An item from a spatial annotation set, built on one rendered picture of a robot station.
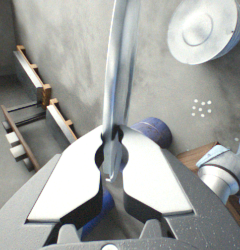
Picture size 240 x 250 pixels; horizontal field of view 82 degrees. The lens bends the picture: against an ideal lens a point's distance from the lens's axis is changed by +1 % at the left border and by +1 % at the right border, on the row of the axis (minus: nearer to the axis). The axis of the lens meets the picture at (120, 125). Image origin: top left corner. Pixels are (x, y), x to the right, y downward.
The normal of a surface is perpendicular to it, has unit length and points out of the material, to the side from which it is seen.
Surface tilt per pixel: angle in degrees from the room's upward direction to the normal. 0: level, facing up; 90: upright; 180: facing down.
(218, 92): 0
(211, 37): 0
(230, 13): 0
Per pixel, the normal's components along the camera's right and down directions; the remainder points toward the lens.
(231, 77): -0.68, 0.38
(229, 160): -0.03, -0.73
